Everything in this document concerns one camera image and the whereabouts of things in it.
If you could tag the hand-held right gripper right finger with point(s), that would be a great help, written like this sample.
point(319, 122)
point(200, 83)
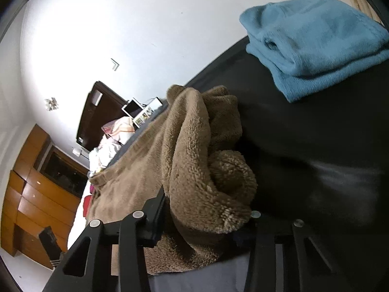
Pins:
point(261, 249)

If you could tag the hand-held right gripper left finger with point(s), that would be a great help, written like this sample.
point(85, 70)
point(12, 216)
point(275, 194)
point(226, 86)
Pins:
point(153, 222)

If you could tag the brown fleece sweater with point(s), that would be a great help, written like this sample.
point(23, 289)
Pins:
point(188, 158)

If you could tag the red cloth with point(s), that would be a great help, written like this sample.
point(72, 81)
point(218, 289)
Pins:
point(87, 205)

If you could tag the grey cloth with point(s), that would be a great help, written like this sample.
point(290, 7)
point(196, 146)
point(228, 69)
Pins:
point(197, 276)

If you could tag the white floral cloth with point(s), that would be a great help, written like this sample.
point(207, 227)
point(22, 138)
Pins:
point(106, 153)

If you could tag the pink striped pillow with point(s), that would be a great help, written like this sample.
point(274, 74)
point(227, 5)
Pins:
point(118, 127)

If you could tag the white bedside lamp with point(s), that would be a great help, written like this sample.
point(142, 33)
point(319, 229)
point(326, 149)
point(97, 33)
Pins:
point(77, 152)

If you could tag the black bed sheet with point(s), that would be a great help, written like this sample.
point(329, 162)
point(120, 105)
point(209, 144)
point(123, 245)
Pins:
point(304, 146)

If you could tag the white framed tablet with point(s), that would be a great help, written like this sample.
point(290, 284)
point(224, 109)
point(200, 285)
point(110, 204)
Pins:
point(131, 109)

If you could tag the orange wooden wardrobe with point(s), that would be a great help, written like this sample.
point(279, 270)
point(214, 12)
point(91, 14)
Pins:
point(39, 200)

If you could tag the dark wooden headboard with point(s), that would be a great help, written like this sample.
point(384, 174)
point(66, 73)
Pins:
point(91, 112)

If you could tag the blue fleece garment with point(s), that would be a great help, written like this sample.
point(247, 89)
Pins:
point(313, 42)

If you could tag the beige curtain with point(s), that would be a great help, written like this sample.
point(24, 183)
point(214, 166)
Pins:
point(361, 0)

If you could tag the photo collage frame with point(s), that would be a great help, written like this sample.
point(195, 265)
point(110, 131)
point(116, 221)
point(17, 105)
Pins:
point(146, 114)

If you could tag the wall flower decoration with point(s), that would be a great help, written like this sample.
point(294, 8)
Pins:
point(51, 104)

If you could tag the white wall switch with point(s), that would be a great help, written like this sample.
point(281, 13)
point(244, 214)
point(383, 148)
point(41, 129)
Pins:
point(115, 64)

